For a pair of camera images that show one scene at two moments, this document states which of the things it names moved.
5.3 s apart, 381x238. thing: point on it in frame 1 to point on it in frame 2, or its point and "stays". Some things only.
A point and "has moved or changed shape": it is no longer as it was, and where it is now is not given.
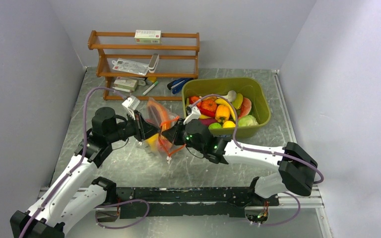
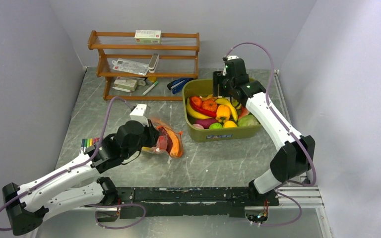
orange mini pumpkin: x=210 y=104 stays
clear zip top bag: x=158 y=114 has moved or changed shape
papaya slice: x=157 y=114 to x=170 y=141
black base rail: x=185 y=202 stays
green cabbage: x=247 y=120 stays
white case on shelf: x=154 y=63 stays
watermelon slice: x=245 y=107 stays
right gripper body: x=180 y=136 to x=220 y=79
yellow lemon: x=228 y=124 stays
